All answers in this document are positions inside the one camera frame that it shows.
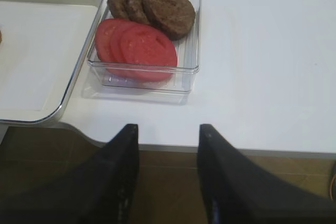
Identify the white tray liner paper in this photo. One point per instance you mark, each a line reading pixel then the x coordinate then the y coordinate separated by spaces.
pixel 40 47

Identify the front brown meat patty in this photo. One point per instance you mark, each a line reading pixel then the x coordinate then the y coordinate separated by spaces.
pixel 175 18

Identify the middle brown meat patty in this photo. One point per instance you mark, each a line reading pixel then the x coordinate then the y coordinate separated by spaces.
pixel 135 11

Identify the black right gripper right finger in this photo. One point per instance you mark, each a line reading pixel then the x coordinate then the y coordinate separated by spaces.
pixel 236 190

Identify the clear patty tomato container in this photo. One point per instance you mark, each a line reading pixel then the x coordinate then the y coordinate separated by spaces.
pixel 181 78

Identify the red tomato slice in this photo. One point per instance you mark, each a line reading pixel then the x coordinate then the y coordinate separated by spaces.
pixel 102 38
pixel 146 46
pixel 121 27

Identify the middle red tomato slice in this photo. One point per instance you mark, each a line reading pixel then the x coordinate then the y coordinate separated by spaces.
pixel 121 27

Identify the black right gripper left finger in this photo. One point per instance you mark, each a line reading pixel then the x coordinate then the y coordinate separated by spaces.
pixel 100 190

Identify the silver metal tray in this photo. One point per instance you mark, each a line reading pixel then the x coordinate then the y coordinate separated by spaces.
pixel 30 117

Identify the rear red tomato slice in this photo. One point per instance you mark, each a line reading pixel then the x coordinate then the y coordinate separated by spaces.
pixel 102 38

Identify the front red tomato slice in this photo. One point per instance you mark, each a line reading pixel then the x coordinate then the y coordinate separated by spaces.
pixel 146 46

